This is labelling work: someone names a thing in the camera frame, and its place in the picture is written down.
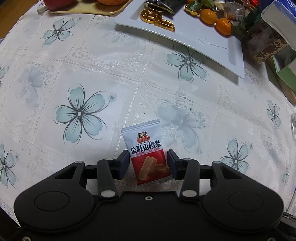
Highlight black snack packet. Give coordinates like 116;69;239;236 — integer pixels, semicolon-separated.
145;0;187;15

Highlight small clear plastic cup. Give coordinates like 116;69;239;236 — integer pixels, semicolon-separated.
223;1;245;22

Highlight beige fruit tray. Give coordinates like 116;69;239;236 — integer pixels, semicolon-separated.
50;1;132;16

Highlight gold chocolate coins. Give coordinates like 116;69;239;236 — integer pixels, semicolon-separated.
139;9;175;32

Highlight mandarin on plate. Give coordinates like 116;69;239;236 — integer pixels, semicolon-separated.
200;9;218;25
215;18;232;36

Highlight pink yellow apple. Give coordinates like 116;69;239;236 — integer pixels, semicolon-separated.
97;0;127;6

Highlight desk calendar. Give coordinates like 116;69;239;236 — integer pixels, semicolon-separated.
267;56;295;106

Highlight glass bowl with spoon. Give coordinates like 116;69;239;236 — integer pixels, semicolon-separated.
290;114;296;140

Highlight red white hawthorn packet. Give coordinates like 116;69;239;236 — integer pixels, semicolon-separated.
121;119;171;185

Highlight white floral tablecloth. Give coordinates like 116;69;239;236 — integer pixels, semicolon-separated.
1;6;295;222

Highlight red apple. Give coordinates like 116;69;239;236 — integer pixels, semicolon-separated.
44;0;76;11

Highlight mandarin on plate left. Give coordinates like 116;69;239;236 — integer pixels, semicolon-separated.
200;9;218;25

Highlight mandarin on plate right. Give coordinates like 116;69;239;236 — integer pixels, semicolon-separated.
215;18;232;36

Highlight white remote control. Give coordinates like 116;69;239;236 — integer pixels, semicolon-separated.
37;1;49;13

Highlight white rectangular plate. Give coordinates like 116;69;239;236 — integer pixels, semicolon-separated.
115;1;244;78

